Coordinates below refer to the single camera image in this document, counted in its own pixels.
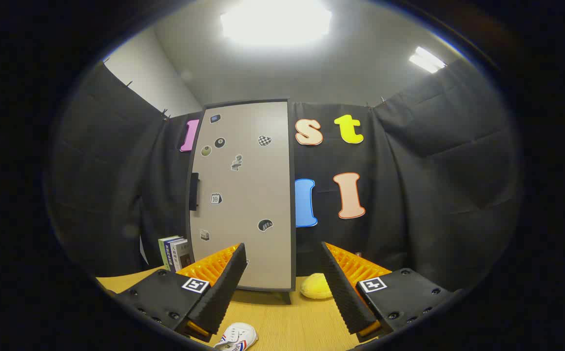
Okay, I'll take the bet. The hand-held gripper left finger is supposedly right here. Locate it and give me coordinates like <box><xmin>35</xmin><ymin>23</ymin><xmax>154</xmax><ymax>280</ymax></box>
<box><xmin>108</xmin><ymin>242</ymin><xmax>247</xmax><ymax>343</ymax></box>

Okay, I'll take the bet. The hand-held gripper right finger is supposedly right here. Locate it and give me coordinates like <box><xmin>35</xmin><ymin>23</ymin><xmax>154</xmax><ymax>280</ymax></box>
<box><xmin>320</xmin><ymin>241</ymin><xmax>458</xmax><ymax>342</ymax></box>

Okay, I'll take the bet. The white striped shoe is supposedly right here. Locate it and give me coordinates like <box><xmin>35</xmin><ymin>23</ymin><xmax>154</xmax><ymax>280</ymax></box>
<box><xmin>213</xmin><ymin>322</ymin><xmax>259</xmax><ymax>351</ymax></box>

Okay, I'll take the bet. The dark grey shoe cabinet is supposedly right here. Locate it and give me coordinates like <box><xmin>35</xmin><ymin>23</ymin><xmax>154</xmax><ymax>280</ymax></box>
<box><xmin>185</xmin><ymin>99</ymin><xmax>297</xmax><ymax>305</ymax></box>

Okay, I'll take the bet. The beige shoe cabinet door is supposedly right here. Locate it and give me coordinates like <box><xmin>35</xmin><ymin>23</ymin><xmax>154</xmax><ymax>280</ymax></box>
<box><xmin>187</xmin><ymin>100</ymin><xmax>292</xmax><ymax>291</ymax></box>

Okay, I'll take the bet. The black door handle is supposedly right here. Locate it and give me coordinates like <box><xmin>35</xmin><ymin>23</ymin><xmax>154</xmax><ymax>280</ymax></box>
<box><xmin>189</xmin><ymin>173</ymin><xmax>200</xmax><ymax>211</ymax></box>

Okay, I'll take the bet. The yellow plush toy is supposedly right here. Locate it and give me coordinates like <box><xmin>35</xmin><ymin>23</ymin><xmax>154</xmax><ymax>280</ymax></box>
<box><xmin>300</xmin><ymin>273</ymin><xmax>334</xmax><ymax>299</ymax></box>

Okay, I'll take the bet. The white book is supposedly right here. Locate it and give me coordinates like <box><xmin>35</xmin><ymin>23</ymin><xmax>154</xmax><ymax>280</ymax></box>
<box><xmin>171</xmin><ymin>237</ymin><xmax>191</xmax><ymax>270</ymax></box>

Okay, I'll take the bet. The dark blue book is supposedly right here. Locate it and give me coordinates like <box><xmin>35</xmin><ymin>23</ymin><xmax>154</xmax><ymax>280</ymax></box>
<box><xmin>164</xmin><ymin>236</ymin><xmax>179</xmax><ymax>272</ymax></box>

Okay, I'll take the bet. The green book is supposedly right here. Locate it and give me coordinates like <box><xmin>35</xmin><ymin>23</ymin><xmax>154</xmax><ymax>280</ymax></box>
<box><xmin>158</xmin><ymin>237</ymin><xmax>172</xmax><ymax>272</ymax></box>

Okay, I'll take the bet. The black backdrop cloth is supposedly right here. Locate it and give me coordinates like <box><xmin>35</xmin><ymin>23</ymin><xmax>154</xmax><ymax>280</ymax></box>
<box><xmin>48</xmin><ymin>58</ymin><xmax>522</xmax><ymax>293</ymax></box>

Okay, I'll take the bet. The large ceiling light panel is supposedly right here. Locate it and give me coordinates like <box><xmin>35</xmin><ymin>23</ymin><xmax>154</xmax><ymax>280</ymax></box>
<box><xmin>220</xmin><ymin>0</ymin><xmax>332</xmax><ymax>47</ymax></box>

